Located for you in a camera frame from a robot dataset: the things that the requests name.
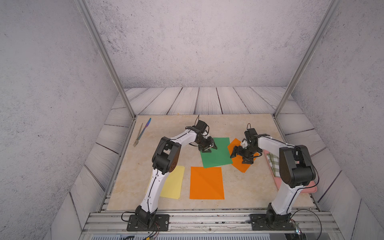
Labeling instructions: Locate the pink plastic tray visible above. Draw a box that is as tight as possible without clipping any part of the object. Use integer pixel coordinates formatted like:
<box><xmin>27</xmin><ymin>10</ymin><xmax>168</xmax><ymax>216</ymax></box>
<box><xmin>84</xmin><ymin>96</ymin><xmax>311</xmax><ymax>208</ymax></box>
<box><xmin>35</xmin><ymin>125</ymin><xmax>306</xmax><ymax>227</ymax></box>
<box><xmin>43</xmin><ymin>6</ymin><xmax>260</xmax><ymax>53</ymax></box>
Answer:
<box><xmin>263</xmin><ymin>150</ymin><xmax>317</xmax><ymax>193</ymax></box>

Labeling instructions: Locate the aluminium frame post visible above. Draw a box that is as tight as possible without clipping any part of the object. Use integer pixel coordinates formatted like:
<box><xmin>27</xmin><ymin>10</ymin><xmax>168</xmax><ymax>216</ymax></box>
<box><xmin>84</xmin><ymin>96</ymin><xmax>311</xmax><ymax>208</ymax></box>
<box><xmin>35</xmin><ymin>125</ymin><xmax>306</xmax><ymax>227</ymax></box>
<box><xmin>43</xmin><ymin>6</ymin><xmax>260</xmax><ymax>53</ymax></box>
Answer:
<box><xmin>273</xmin><ymin>0</ymin><xmax>342</xmax><ymax>120</ymax></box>
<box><xmin>75</xmin><ymin>0</ymin><xmax>136</xmax><ymax>119</ymax></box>

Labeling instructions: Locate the left aluminium frame post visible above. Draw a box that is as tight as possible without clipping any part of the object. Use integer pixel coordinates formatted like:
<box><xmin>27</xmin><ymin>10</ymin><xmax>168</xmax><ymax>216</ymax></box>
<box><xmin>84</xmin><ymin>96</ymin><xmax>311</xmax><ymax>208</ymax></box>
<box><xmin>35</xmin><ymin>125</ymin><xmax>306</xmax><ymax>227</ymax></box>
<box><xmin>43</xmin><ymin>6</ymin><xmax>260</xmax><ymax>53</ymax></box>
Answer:
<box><xmin>75</xmin><ymin>0</ymin><xmax>136</xmax><ymax>119</ymax></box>

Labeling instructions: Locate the black cable right base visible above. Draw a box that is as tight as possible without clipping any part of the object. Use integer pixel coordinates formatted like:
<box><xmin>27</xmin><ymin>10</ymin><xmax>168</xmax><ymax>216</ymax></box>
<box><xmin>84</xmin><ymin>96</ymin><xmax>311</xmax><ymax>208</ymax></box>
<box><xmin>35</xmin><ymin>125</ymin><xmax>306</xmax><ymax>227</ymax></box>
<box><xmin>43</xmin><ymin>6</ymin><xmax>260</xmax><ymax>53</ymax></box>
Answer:
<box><xmin>287</xmin><ymin>207</ymin><xmax>323</xmax><ymax>240</ymax></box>

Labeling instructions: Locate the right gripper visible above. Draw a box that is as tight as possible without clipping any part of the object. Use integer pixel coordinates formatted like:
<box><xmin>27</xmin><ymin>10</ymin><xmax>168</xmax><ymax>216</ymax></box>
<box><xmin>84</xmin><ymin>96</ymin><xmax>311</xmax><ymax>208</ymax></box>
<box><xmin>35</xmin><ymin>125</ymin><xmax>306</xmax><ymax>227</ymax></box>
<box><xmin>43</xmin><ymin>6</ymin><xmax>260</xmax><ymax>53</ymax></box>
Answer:
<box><xmin>230</xmin><ymin>145</ymin><xmax>259</xmax><ymax>165</ymax></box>

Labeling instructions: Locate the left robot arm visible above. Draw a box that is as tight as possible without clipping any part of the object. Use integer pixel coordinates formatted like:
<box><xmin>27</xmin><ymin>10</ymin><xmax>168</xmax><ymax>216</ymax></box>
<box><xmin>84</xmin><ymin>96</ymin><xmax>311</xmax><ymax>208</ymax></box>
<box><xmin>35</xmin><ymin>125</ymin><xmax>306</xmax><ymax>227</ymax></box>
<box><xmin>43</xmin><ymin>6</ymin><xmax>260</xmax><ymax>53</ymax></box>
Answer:
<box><xmin>135</xmin><ymin>119</ymin><xmax>217</xmax><ymax>227</ymax></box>

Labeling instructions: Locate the blue purple pen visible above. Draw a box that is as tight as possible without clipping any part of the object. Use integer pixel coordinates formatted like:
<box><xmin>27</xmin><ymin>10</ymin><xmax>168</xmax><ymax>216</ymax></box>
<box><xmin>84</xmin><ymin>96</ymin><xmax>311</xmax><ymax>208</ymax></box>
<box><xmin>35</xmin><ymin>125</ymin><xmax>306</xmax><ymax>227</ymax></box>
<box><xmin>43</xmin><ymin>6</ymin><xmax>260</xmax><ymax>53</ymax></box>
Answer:
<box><xmin>137</xmin><ymin>118</ymin><xmax>152</xmax><ymax>140</ymax></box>

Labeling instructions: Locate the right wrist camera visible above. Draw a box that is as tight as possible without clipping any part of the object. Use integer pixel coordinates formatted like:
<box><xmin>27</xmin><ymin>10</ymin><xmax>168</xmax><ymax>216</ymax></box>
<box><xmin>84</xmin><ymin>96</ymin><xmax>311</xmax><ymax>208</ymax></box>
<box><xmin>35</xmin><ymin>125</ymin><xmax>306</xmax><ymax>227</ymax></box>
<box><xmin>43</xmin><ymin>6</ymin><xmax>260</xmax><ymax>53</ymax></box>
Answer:
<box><xmin>241</xmin><ymin>140</ymin><xmax>248</xmax><ymax>149</ymax></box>

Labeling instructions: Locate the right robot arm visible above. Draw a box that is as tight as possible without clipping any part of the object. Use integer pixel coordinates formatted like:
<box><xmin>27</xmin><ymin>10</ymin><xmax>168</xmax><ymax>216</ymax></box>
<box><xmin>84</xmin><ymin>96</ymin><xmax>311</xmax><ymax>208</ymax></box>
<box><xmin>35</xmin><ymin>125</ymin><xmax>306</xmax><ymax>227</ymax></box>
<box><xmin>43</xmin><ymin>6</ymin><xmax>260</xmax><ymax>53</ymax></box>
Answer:
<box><xmin>230</xmin><ymin>128</ymin><xmax>317</xmax><ymax>223</ymax></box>

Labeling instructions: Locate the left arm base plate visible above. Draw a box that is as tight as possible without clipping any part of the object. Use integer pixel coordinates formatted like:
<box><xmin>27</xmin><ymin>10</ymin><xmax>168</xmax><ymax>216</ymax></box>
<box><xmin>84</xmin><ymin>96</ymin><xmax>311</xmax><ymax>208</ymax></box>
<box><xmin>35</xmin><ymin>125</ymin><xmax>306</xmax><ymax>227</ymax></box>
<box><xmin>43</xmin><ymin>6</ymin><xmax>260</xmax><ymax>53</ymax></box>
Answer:
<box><xmin>127</xmin><ymin>214</ymin><xmax>170</xmax><ymax>232</ymax></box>

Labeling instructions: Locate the yellow paper sheet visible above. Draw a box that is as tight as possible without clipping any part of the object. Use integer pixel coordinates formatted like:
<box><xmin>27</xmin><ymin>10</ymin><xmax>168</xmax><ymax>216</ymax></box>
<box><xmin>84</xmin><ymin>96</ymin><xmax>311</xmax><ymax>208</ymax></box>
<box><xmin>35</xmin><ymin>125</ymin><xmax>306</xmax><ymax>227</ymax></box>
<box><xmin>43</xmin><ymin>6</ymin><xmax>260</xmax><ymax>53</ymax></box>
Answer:
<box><xmin>160</xmin><ymin>166</ymin><xmax>185</xmax><ymax>200</ymax></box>

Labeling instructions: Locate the green paper sheet bottom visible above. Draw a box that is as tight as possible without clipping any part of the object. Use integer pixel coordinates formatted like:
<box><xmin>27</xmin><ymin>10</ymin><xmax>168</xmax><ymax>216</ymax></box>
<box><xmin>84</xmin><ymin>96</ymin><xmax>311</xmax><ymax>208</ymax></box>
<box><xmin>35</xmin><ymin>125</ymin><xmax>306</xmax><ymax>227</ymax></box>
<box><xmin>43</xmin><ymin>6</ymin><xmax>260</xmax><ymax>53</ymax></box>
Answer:
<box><xmin>201</xmin><ymin>138</ymin><xmax>233</xmax><ymax>169</ymax></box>

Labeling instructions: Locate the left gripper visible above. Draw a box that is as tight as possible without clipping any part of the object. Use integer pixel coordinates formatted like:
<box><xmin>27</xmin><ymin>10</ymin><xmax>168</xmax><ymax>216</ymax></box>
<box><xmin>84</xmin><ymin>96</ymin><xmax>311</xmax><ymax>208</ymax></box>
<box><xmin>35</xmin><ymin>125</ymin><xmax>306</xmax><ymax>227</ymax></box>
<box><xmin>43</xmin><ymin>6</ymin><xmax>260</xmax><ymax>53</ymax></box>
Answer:
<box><xmin>195</xmin><ymin>136</ymin><xmax>218</xmax><ymax>153</ymax></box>

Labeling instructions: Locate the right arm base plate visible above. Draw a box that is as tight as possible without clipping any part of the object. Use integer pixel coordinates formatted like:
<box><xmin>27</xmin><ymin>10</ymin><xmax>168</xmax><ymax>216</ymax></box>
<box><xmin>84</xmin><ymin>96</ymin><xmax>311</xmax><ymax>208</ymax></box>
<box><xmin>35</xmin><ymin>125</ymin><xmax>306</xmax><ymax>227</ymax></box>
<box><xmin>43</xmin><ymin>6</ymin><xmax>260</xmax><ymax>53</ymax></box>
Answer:
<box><xmin>250</xmin><ymin>214</ymin><xmax>296</xmax><ymax>231</ymax></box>

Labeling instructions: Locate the right aluminium frame post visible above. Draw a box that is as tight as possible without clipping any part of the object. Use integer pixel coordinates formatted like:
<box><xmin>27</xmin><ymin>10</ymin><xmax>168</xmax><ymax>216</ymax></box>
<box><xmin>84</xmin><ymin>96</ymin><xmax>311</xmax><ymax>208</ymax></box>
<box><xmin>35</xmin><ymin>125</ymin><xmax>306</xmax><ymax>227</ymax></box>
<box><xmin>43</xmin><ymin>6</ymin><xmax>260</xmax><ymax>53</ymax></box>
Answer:
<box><xmin>273</xmin><ymin>0</ymin><xmax>342</xmax><ymax>120</ymax></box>

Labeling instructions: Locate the green checkered cloth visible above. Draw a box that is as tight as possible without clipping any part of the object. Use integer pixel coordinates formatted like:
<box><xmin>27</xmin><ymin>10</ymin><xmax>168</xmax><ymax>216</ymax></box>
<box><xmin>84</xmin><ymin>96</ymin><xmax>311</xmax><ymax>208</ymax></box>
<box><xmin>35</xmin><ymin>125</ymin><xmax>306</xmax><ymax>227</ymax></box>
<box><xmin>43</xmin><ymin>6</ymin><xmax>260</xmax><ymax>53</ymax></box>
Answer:
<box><xmin>267</xmin><ymin>153</ymin><xmax>281</xmax><ymax>178</ymax></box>

